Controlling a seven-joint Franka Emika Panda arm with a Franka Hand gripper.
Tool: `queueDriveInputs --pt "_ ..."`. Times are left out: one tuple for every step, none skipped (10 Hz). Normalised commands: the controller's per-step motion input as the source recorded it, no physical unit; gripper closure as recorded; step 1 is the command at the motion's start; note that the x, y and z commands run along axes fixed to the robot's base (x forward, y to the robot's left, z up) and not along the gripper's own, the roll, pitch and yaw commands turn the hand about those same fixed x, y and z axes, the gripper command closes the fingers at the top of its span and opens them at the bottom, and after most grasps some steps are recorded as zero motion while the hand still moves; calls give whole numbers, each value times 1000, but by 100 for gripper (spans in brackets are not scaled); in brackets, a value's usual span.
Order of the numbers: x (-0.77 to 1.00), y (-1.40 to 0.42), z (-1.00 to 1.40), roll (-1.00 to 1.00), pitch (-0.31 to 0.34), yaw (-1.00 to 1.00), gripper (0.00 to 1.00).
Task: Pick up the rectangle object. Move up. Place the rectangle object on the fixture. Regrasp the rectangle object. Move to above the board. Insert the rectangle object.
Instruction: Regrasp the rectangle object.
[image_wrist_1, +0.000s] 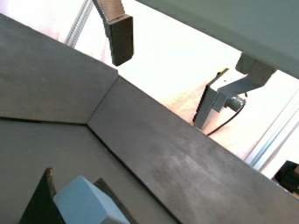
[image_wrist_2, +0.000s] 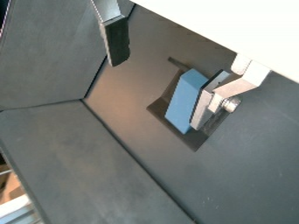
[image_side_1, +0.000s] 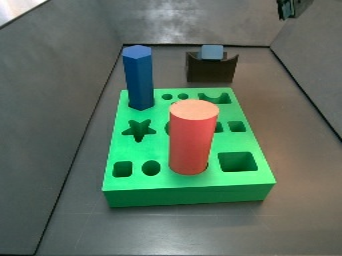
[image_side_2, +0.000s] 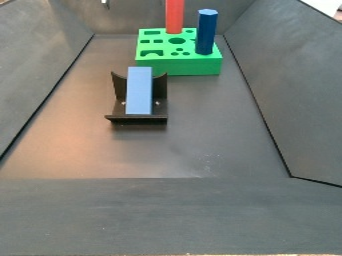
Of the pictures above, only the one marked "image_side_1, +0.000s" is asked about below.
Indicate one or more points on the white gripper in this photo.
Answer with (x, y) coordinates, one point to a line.
(291, 8)

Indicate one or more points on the light blue rectangular block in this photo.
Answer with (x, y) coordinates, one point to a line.
(211, 52)

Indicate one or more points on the black curved fixture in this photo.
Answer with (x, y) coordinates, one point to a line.
(210, 70)

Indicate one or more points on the green shape-sorter board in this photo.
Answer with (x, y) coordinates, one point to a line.
(210, 163)

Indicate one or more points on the dark blue hexagonal peg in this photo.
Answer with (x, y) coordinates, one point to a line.
(137, 69)

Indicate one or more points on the red cylinder peg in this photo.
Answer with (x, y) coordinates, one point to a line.
(191, 127)

